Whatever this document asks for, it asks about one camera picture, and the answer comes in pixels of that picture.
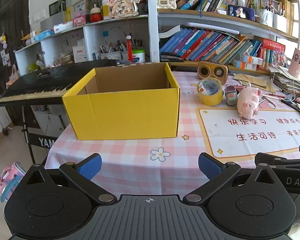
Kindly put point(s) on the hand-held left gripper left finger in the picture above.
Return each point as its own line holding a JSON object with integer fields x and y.
{"x": 90, "y": 166}

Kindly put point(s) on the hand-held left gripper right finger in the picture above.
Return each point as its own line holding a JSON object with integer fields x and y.
{"x": 210, "y": 166}

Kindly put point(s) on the pink plush pig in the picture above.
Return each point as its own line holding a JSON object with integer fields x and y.
{"x": 248, "y": 102}

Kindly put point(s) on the yellow cardboard box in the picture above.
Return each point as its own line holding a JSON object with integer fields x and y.
{"x": 127, "y": 115}

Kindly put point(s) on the yellow tape roll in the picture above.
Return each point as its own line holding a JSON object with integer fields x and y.
{"x": 210, "y": 100}

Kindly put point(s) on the desktop with pink checked cloth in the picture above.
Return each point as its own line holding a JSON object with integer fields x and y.
{"x": 140, "y": 160}

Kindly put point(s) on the black keyboard stand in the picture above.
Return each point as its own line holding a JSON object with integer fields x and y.
{"x": 40, "y": 140}

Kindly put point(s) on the stack of papers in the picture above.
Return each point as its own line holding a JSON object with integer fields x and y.
{"x": 288, "y": 81}

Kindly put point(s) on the pink school backpack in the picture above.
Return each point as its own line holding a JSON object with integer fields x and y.
{"x": 11, "y": 180}

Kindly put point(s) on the brown cardboard pieces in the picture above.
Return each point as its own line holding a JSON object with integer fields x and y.
{"x": 252, "y": 80}

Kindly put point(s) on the brown retro radio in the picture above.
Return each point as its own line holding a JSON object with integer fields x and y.
{"x": 211, "y": 72}

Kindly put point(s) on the black electronic keyboard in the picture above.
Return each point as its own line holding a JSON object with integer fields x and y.
{"x": 52, "y": 78}

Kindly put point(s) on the orange white small carton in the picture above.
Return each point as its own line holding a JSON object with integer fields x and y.
{"x": 251, "y": 59}
{"x": 245, "y": 65}

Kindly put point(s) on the red thick dictionary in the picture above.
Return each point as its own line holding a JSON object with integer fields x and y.
{"x": 272, "y": 45}

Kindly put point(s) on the white bag with red label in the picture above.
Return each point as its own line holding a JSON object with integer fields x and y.
{"x": 79, "y": 53}

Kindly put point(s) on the pen holder with pens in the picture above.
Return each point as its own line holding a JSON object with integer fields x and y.
{"x": 111, "y": 54}

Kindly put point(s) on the pink tote bag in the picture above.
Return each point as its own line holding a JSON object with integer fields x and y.
{"x": 13, "y": 78}

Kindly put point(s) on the white jar with green lid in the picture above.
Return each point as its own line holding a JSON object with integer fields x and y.
{"x": 138, "y": 57}

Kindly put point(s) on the white cubby shelf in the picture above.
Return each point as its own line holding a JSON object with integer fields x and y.
{"x": 88, "y": 45}

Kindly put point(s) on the row of blue paperback books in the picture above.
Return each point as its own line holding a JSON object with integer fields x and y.
{"x": 207, "y": 45}

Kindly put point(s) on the red tassel charm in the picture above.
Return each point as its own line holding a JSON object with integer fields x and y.
{"x": 129, "y": 50}

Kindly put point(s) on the blue tissue pack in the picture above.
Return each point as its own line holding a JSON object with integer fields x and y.
{"x": 43, "y": 35}

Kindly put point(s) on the white shelf lamp bar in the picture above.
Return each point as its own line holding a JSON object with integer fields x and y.
{"x": 215, "y": 27}

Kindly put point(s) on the white flat box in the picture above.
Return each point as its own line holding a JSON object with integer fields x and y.
{"x": 63, "y": 27}

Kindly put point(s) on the pink patterned box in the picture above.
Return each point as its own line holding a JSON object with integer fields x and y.
{"x": 81, "y": 18}

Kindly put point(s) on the white wooden bookshelf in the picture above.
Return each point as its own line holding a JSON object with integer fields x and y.
{"x": 151, "y": 30}

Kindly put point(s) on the red round figurine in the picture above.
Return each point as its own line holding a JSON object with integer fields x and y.
{"x": 95, "y": 16}

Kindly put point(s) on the smartphone with lit screen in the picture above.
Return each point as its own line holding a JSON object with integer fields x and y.
{"x": 240, "y": 12}

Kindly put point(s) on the yellow bottle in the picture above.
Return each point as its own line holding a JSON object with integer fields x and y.
{"x": 106, "y": 11}

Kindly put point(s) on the paper rabbit ornament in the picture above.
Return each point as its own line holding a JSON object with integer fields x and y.
{"x": 122, "y": 5}

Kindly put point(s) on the dark wooden door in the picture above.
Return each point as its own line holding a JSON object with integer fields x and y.
{"x": 10, "y": 17}

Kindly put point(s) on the white light switch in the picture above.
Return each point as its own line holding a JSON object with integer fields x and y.
{"x": 39, "y": 16}

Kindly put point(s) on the black picture frame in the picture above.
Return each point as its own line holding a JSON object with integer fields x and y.
{"x": 57, "y": 7}

